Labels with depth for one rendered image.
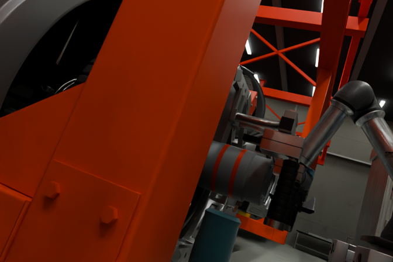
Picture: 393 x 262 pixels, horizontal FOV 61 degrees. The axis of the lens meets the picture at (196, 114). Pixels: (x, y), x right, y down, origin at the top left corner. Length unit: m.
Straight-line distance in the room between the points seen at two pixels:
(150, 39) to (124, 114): 0.11
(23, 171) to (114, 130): 0.16
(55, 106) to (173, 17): 0.22
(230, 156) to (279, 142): 0.19
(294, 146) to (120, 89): 0.42
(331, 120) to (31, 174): 1.06
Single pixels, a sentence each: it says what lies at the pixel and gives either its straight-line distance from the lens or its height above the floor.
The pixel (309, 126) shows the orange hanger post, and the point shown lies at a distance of 4.76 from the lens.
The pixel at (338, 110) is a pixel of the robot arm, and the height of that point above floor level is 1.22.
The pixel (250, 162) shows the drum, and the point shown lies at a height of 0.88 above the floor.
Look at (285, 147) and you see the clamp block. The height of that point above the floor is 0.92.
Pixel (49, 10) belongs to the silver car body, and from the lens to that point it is 0.93.
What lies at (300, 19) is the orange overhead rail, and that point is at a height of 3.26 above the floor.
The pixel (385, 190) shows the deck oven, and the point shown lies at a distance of 3.94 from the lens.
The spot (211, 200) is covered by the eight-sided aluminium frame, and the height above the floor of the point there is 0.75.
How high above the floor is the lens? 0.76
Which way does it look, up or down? 12 degrees up
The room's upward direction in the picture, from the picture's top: 20 degrees clockwise
